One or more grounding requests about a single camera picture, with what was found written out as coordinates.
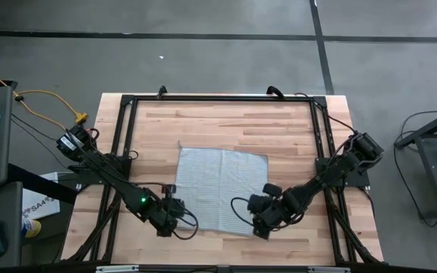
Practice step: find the silver aluminium bracket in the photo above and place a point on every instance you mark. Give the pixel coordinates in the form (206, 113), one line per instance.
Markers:
(117, 269)
(328, 270)

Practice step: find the grey waffle microfiber towel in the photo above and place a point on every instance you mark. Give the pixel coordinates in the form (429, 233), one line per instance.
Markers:
(222, 182)

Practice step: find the black aluminium rig frame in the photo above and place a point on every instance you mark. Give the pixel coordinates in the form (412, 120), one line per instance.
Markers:
(222, 98)

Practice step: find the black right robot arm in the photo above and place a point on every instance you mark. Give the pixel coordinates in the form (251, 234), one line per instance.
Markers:
(340, 167)

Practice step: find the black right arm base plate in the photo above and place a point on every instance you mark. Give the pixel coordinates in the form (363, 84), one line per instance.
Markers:
(355, 180)

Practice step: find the dark grey desk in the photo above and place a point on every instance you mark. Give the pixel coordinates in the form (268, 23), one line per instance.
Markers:
(11, 212)

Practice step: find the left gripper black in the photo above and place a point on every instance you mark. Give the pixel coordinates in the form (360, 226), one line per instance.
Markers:
(170, 212)

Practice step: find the person's yellow white shoe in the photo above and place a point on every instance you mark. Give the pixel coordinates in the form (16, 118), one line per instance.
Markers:
(32, 228)

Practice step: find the black metal stand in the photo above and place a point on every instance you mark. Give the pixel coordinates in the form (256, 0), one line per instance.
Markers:
(434, 159)

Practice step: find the black bar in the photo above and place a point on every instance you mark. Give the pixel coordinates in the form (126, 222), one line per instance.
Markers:
(40, 184)

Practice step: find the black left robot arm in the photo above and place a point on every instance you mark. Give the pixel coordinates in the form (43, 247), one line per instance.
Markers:
(104, 170)

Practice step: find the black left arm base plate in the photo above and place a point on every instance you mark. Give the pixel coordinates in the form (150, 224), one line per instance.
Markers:
(89, 179)

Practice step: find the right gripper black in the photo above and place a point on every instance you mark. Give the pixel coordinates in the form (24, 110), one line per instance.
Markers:
(268, 216)

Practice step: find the white cardboard box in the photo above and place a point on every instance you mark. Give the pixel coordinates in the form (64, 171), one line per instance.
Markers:
(42, 201)

